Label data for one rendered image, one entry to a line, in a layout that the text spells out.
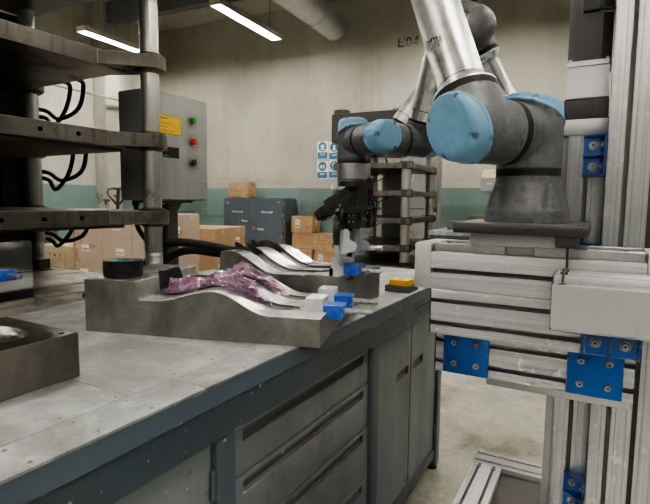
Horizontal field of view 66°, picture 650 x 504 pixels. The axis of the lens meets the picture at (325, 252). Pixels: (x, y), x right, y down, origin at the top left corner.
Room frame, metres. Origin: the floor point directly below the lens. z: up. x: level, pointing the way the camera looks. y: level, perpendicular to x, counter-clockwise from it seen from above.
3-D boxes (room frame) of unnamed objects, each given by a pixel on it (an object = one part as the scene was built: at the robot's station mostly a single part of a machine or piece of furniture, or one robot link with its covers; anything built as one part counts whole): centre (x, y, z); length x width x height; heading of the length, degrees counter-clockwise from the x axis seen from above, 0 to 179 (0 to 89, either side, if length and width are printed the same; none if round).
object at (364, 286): (1.44, 0.12, 0.87); 0.50 x 0.26 x 0.14; 60
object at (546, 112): (0.96, -0.38, 1.20); 0.13 x 0.12 x 0.14; 118
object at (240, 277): (1.10, 0.22, 0.90); 0.26 x 0.18 x 0.08; 78
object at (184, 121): (1.97, 0.63, 0.74); 0.31 x 0.22 x 1.47; 150
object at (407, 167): (6.02, -0.79, 1.03); 1.54 x 0.94 x 2.06; 155
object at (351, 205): (1.26, -0.07, 1.06); 0.09 x 0.08 x 0.12; 60
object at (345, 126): (1.26, -0.07, 1.22); 0.09 x 0.08 x 0.11; 28
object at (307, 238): (8.26, 0.13, 0.42); 0.86 x 0.33 x 0.83; 65
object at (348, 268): (1.26, -0.08, 0.90); 0.13 x 0.05 x 0.05; 61
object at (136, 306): (1.09, 0.22, 0.86); 0.50 x 0.26 x 0.11; 78
